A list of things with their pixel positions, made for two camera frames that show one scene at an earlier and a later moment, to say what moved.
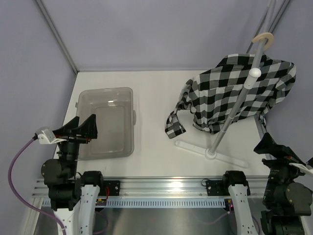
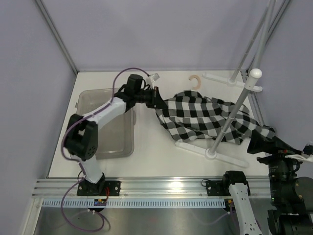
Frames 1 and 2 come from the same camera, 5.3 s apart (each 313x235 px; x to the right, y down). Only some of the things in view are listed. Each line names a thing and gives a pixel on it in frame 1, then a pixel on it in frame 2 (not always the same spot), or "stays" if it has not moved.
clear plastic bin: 116,118 stays
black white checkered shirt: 210,97 → 191,115
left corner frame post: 41,7 stays
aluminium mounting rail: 165,187 stays
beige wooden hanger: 270,37 → 199,80
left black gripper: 88,130 → 157,102
